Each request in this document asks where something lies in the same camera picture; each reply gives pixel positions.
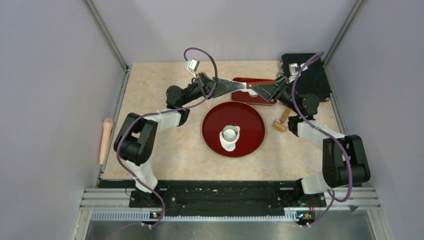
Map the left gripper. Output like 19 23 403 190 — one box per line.
180 71 231 106

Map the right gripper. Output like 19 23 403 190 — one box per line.
250 75 301 115

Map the wooden roller tool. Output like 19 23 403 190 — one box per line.
272 107 292 133

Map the round red tray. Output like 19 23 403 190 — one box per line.
201 101 266 158

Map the metal ring cutter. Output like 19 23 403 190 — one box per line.
221 125 240 142

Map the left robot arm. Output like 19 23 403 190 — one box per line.
113 72 236 207

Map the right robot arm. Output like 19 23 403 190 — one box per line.
247 76 371 206

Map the white dough ball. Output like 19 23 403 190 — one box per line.
219 125 241 152

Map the rectangular red tray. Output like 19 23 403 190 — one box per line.
230 77 276 106

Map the black case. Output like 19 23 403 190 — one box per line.
280 53 332 102

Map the beige wooden rolling pin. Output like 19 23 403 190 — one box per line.
98 117 114 165

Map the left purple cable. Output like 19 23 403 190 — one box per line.
115 47 220 229

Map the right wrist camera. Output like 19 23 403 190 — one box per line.
288 63 308 83

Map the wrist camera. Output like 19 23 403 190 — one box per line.
288 63 308 83
186 58 200 75

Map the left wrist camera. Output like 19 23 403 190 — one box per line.
186 58 200 75

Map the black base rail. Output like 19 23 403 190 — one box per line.
98 180 329 218

